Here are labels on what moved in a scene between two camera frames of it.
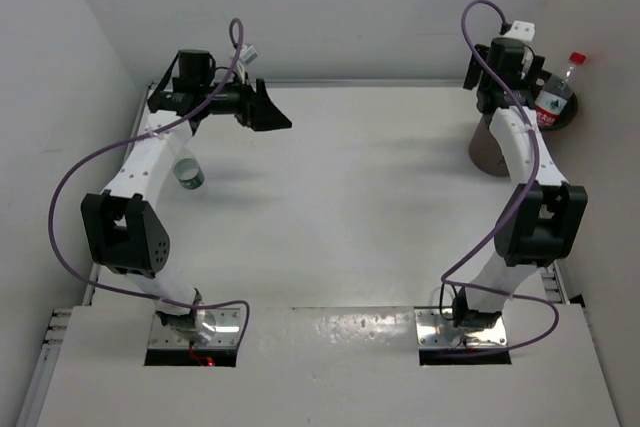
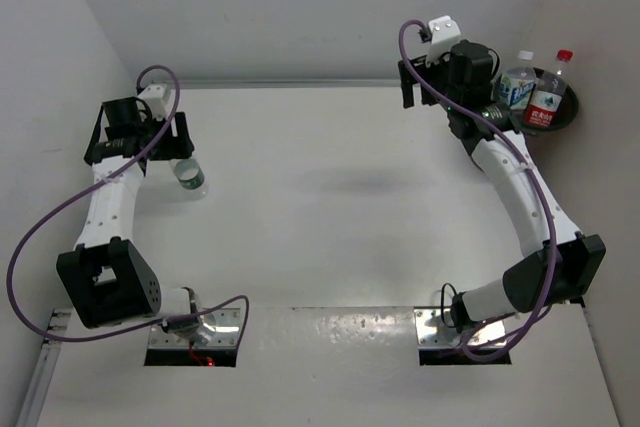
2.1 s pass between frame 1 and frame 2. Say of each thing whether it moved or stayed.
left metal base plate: stayed
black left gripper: moved
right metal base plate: stayed
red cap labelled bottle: moved
